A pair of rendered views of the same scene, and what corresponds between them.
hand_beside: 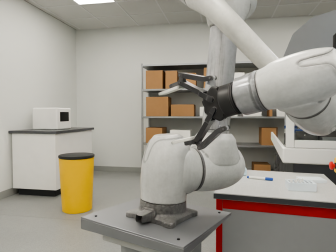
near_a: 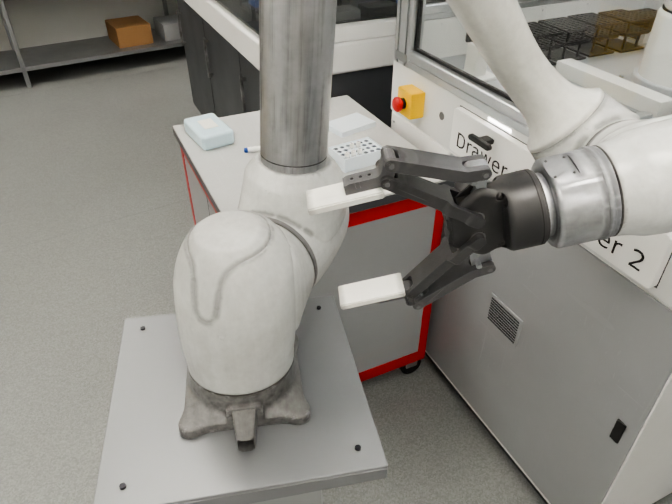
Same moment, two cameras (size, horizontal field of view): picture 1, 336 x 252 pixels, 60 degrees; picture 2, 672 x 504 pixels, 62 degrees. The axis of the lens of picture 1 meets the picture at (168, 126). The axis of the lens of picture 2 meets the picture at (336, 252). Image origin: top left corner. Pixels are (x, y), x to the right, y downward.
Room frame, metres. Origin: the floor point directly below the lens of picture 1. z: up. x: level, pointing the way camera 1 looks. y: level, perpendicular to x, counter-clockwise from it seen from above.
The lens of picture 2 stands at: (0.46, 0.29, 1.45)
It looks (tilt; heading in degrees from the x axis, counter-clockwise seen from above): 37 degrees down; 318
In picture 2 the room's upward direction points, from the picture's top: straight up
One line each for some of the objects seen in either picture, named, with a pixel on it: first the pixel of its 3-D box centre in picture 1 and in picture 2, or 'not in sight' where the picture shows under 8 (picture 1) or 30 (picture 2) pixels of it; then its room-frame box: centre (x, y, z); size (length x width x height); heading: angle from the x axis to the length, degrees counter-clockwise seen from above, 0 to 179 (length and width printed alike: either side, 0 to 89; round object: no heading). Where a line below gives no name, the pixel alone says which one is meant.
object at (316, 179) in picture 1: (311, 179); (349, 124); (1.57, -0.78, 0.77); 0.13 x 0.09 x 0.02; 86
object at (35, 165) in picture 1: (56, 147); not in sight; (4.48, 1.72, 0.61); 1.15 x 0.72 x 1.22; 169
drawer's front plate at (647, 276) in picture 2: not in sight; (597, 220); (0.77, -0.65, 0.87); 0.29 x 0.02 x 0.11; 163
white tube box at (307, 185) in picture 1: (300, 185); (356, 154); (1.40, -0.64, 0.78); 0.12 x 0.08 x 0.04; 78
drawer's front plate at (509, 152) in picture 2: not in sight; (491, 151); (1.07, -0.75, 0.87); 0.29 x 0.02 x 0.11; 163
